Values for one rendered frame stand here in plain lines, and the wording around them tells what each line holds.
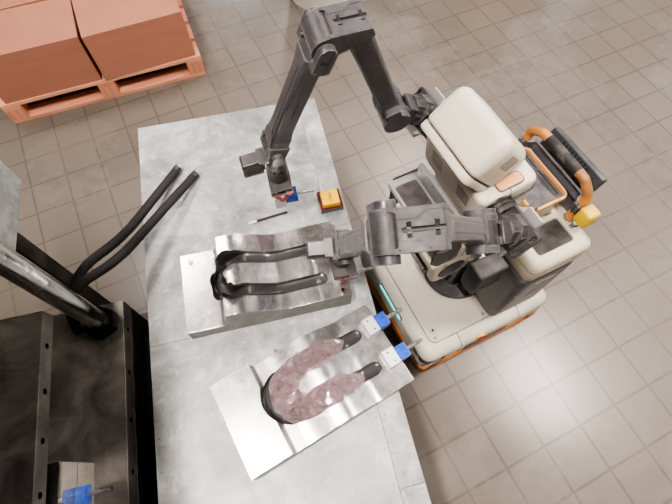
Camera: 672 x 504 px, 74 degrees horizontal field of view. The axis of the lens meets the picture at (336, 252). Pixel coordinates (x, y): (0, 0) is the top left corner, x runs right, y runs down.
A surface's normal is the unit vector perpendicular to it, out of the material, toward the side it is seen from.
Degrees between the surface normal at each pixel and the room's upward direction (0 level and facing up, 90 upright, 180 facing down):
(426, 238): 27
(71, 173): 0
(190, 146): 0
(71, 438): 0
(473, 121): 42
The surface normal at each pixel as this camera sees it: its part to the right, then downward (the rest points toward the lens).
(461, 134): -0.60, -0.06
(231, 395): 0.00, -0.44
